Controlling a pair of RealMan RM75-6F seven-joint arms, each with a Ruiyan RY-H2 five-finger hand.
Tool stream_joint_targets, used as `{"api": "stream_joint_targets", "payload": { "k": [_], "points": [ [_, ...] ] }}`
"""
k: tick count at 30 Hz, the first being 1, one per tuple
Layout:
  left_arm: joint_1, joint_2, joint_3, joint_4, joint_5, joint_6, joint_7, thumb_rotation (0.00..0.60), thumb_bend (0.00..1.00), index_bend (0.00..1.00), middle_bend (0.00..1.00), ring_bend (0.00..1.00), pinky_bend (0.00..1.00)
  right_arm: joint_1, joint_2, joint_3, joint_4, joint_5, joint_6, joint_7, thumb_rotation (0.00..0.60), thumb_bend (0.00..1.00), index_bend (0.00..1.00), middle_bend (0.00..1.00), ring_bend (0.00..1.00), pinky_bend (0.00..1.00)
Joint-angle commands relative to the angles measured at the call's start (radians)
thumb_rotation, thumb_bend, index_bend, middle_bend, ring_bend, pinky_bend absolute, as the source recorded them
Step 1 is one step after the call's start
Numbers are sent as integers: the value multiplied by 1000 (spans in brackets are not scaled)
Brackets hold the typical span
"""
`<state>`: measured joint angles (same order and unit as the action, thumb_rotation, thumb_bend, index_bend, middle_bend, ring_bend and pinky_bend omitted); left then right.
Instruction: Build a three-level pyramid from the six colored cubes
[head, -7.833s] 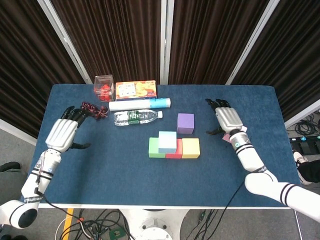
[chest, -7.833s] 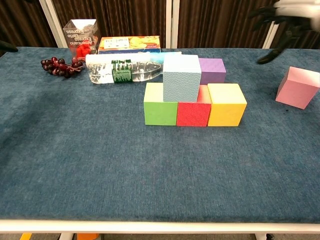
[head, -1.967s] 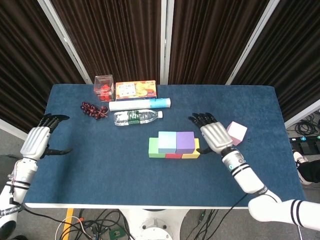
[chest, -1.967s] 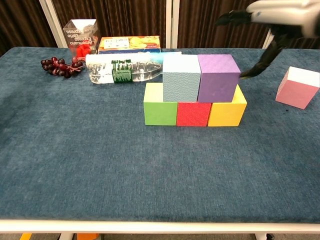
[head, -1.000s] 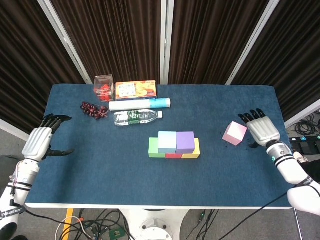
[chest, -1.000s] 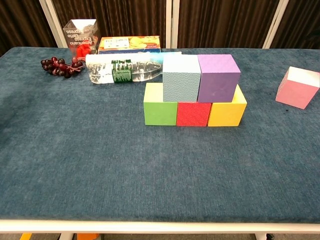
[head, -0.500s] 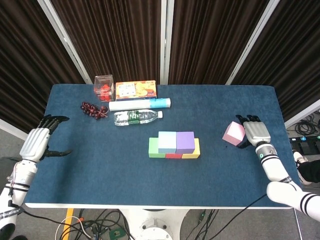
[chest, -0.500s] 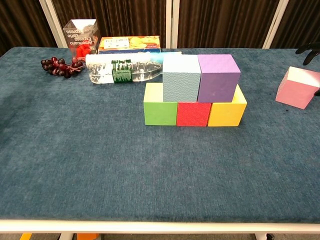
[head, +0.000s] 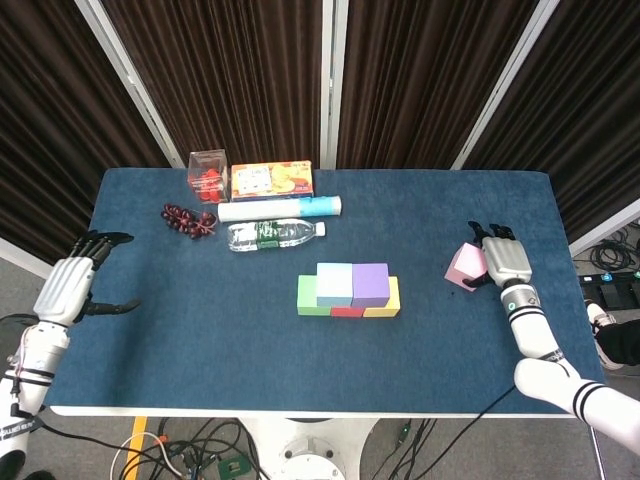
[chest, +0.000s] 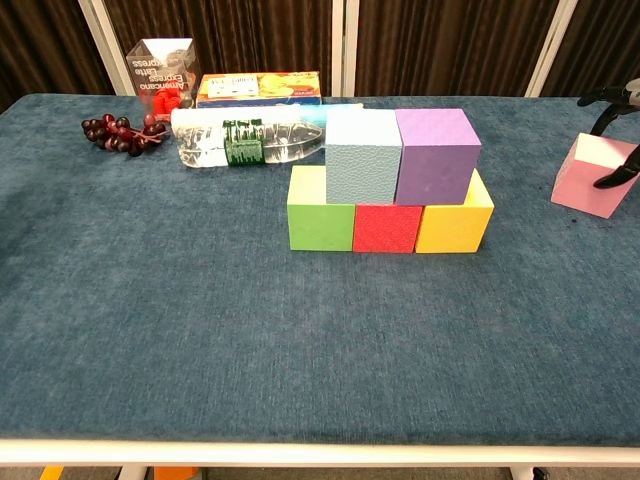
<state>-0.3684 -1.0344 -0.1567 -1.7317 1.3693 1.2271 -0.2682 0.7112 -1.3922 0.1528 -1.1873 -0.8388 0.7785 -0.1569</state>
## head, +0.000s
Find pink cube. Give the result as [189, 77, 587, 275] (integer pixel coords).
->
[444, 242, 489, 294]

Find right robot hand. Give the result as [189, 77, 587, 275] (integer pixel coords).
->
[462, 220, 534, 293]

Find orange cracker box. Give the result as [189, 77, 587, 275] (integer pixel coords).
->
[230, 159, 315, 203]

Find white table pedestal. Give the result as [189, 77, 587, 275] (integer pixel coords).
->
[234, 415, 384, 480]

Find clear coffee capsule box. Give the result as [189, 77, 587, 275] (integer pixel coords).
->
[187, 148, 232, 203]

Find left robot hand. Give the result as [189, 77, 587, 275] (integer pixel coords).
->
[32, 230, 142, 327]

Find black floor cable coil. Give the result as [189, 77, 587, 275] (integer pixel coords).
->
[589, 227, 640, 274]

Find light blue cube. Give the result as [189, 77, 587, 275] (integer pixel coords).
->
[316, 262, 355, 308]

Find yellow cube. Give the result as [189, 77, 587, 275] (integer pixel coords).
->
[362, 275, 402, 318]

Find purple cube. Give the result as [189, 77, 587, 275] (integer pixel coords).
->
[351, 262, 391, 309]

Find black foot pedal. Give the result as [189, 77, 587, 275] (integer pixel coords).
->
[577, 272, 640, 311]

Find clear plastic water bottle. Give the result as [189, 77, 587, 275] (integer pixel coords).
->
[227, 219, 327, 254]

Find brown curtain partition panel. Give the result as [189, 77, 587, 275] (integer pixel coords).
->
[449, 0, 640, 256]
[0, 0, 186, 291]
[74, 0, 335, 170]
[329, 0, 561, 171]

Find blue table cloth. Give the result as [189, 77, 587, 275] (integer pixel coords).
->
[42, 167, 597, 416]

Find black floor cable bundle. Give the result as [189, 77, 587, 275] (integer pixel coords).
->
[149, 417, 266, 480]

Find dark red grape bunch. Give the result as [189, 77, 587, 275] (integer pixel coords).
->
[160, 202, 219, 241]

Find green cube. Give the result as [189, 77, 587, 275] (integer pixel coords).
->
[296, 273, 321, 317]

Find black trouser leg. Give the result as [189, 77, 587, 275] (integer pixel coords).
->
[597, 322, 640, 369]

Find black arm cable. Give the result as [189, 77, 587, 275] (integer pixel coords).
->
[7, 349, 171, 456]
[472, 382, 519, 419]

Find white sneaker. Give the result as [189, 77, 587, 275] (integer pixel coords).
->
[585, 298, 626, 371]

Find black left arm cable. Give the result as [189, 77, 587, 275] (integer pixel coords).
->
[7, 349, 171, 456]

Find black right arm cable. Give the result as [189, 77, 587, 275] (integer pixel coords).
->
[472, 382, 519, 419]

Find white and cyan tube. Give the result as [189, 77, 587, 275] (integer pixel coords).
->
[217, 195, 344, 224]

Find yellow floor tape strip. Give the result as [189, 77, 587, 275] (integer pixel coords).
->
[122, 417, 150, 480]

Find green circuit board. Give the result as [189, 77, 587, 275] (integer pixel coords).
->
[218, 454, 250, 480]

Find black cables with green plug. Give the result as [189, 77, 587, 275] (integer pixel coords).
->
[372, 417, 441, 480]

